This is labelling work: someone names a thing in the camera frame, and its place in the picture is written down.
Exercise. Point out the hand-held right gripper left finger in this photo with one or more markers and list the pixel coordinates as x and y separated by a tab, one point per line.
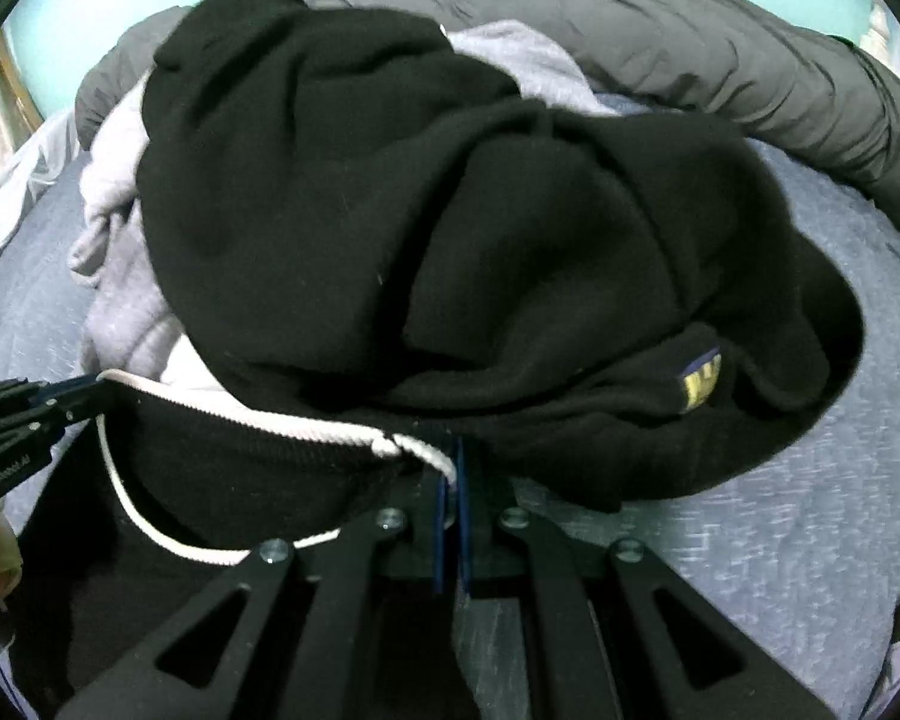
441	540

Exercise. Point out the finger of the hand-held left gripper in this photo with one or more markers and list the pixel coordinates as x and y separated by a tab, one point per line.
15	429
52	393

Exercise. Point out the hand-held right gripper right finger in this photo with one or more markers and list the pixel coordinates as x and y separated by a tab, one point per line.
465	540

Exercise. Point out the black shirt with white trim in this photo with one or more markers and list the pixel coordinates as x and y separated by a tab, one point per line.
232	480

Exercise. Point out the light grey garment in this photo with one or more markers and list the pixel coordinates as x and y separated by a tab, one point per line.
120	300

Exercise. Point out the white garment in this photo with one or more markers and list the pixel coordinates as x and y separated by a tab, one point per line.
187	367

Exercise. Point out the white sheer cloth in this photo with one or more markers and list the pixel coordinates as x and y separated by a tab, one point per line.
15	187

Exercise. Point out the blue bed blanket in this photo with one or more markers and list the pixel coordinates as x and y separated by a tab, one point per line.
757	540

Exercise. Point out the black garment with yellow label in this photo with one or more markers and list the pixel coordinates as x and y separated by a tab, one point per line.
420	240

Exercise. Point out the dark grey rolled duvet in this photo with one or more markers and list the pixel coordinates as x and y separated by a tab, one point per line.
720	52

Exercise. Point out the wooden rail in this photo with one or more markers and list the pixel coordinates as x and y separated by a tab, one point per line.
9	67

